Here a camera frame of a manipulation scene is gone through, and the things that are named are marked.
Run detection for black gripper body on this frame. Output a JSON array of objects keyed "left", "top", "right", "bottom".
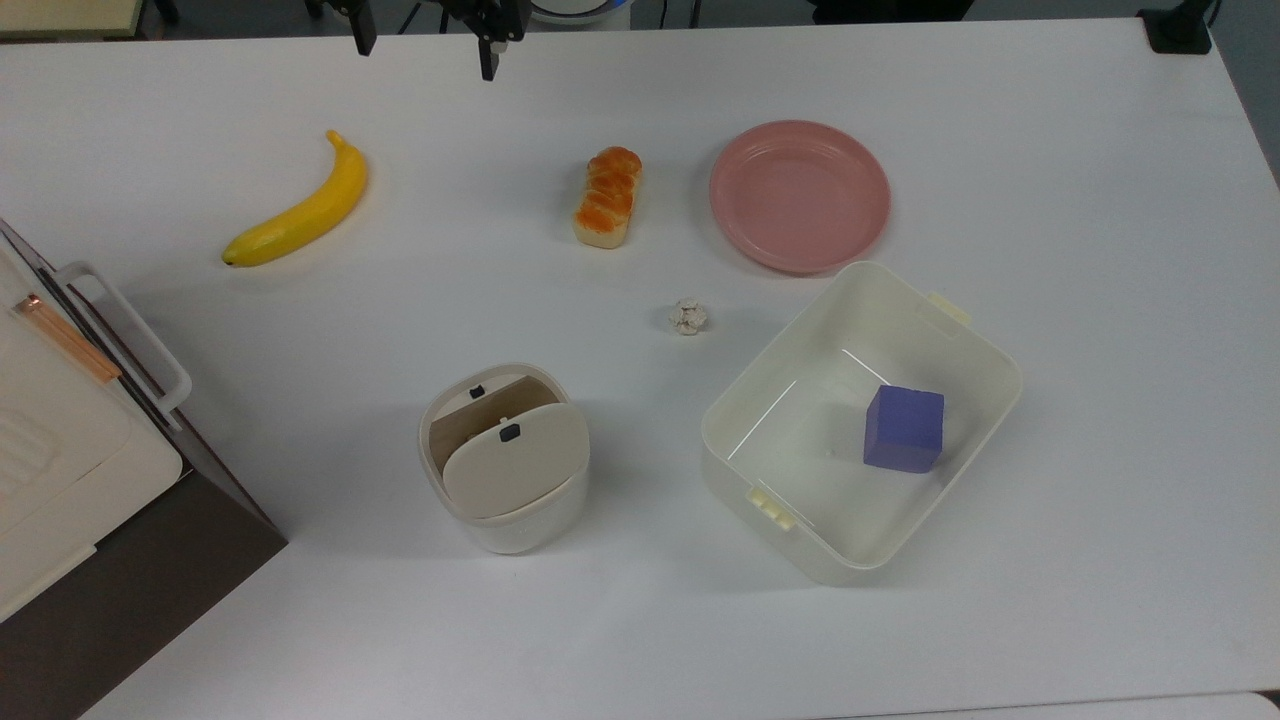
[{"left": 443, "top": 0, "right": 531, "bottom": 45}]

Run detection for white paper ball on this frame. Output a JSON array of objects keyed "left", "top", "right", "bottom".
[{"left": 668, "top": 297, "right": 713, "bottom": 338}]

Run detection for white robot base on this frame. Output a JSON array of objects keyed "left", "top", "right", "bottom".
[{"left": 528, "top": 0, "right": 633, "bottom": 28}]

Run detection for white desktop trash can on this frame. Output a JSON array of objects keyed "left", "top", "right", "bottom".
[{"left": 418, "top": 362, "right": 592, "bottom": 556}]

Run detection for black tripod legs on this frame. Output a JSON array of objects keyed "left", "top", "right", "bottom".
[{"left": 398, "top": 0, "right": 451, "bottom": 35}]

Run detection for glazed bread loaf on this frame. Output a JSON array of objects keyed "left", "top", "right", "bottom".
[{"left": 571, "top": 146, "right": 644, "bottom": 250}]

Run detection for yellow banana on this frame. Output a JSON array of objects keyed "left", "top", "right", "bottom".
[{"left": 221, "top": 129, "right": 370, "bottom": 269}]

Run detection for beige side table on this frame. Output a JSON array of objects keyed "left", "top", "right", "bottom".
[{"left": 0, "top": 0, "right": 146, "bottom": 41}]

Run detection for pink round plate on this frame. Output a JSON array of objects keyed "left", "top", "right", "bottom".
[{"left": 709, "top": 120, "right": 892, "bottom": 275}]

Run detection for beige swing lid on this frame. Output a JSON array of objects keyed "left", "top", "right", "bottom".
[{"left": 441, "top": 402, "right": 591, "bottom": 520}]

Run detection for copper coloured bar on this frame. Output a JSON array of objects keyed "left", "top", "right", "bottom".
[{"left": 14, "top": 293, "right": 123, "bottom": 384}]

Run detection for white plastic storage bin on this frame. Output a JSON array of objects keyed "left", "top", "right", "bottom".
[{"left": 700, "top": 261, "right": 1024, "bottom": 587}]

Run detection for white oven with dark door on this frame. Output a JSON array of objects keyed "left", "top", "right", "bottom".
[{"left": 0, "top": 218, "right": 289, "bottom": 720}]

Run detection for blue cube block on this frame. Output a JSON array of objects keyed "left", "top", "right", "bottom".
[{"left": 863, "top": 384, "right": 946, "bottom": 474}]

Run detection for black table clamp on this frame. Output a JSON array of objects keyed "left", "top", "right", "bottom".
[{"left": 1138, "top": 0, "right": 1214, "bottom": 55}]

